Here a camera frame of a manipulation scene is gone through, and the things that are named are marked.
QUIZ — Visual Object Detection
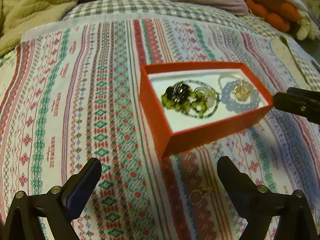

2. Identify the pale blue bead bracelet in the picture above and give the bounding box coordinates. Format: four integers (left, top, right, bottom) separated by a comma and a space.
221, 80, 262, 113

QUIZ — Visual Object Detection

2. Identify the silver hoop earring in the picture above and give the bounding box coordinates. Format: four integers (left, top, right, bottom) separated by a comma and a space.
189, 187, 212, 205

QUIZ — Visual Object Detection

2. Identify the gold crystal ring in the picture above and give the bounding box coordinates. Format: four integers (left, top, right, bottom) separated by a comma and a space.
232, 80, 252, 102

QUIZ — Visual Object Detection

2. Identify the green bead bracelet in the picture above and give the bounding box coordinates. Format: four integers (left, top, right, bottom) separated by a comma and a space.
161, 88, 213, 117

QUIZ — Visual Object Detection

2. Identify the dark purple bead bracelet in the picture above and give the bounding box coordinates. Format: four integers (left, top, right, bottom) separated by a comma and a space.
166, 83, 192, 104

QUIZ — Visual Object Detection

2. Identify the red jewelry box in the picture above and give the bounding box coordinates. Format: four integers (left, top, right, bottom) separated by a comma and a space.
139, 62, 272, 158

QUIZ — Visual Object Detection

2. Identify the orange plush toy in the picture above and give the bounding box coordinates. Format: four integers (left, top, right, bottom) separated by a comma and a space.
246, 0, 302, 33

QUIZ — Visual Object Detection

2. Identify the green beaded bangle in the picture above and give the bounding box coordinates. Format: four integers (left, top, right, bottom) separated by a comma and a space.
181, 80, 220, 119

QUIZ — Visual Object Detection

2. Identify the patterned handmade cloth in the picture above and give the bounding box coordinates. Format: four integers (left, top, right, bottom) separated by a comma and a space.
1, 18, 319, 239

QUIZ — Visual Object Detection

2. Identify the grey checked bedsheet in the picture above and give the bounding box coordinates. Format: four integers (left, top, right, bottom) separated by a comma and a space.
0, 0, 320, 86

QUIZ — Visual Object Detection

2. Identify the beige quilted blanket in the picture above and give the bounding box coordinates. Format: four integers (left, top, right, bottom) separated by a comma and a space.
1, 0, 79, 56

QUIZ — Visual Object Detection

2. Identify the clear beaded bracelet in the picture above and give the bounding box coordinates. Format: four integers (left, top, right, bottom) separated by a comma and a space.
217, 73, 245, 91

